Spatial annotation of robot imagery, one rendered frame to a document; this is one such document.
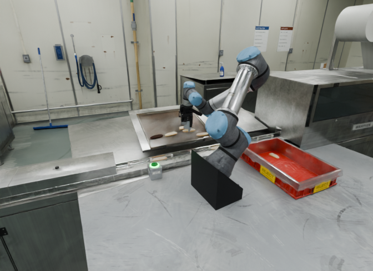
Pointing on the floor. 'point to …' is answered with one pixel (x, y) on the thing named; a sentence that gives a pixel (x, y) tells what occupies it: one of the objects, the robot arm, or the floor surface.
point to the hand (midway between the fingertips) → (188, 128)
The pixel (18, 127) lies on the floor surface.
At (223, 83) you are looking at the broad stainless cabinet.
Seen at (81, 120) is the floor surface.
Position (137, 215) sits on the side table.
